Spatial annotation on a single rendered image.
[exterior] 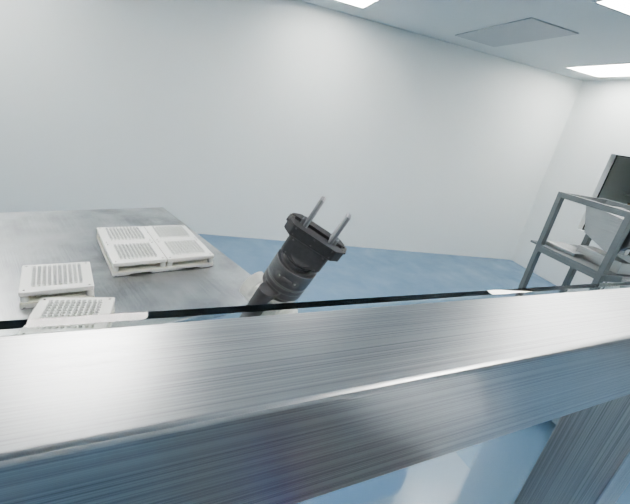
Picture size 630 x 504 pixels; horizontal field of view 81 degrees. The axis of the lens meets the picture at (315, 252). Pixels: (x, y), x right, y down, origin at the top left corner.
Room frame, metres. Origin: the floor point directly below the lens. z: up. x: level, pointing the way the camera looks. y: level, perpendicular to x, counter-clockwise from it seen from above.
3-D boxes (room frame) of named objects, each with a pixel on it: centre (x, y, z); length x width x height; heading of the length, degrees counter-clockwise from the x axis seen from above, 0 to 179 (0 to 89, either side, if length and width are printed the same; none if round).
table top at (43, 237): (1.78, 1.06, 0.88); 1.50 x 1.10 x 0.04; 46
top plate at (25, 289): (1.33, 1.03, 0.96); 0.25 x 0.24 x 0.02; 127
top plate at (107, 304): (1.09, 0.81, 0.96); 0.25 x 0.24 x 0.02; 113
